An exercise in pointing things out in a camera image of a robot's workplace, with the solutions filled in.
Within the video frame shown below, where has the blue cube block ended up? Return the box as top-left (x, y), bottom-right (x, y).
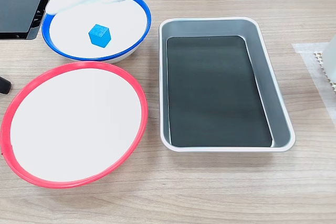
top-left (88, 24), bottom-right (112, 49)

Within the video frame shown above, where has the black flat panel device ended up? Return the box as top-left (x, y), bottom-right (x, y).
top-left (0, 0), bottom-right (60, 40)

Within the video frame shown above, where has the translucent white mesh mat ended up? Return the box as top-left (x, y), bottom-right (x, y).
top-left (291, 42), bottom-right (336, 128)

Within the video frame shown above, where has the white dish red rim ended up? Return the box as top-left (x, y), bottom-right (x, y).
top-left (0, 60), bottom-right (149, 189)

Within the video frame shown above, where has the white lattice plate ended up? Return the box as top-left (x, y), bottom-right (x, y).
top-left (313, 51), bottom-right (336, 94)

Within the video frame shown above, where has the black tray liner mat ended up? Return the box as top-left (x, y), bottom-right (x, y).
top-left (166, 35), bottom-right (273, 148)

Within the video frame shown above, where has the small black round object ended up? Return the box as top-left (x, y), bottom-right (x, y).
top-left (0, 76), bottom-right (12, 95)

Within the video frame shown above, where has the silver metal tray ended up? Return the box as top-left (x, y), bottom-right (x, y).
top-left (159, 17), bottom-right (296, 153)

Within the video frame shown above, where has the white dish blue rim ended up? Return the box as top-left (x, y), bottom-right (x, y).
top-left (41, 0), bottom-right (152, 64)

